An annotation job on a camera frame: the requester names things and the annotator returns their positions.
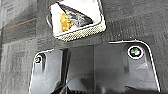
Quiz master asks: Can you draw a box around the thick grey robot torso limb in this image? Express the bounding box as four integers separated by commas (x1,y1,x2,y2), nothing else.
59,48,73,88

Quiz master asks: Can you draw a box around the small white round cap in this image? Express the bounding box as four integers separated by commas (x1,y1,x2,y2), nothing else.
34,55,43,64

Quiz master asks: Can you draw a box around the white round cap green middle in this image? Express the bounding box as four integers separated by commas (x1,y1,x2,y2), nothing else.
127,44,145,61

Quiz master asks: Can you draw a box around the yellow-brown snack item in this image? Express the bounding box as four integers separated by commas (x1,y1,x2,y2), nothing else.
59,12,75,33

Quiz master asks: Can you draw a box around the black bag with grey print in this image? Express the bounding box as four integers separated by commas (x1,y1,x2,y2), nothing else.
55,1,95,28

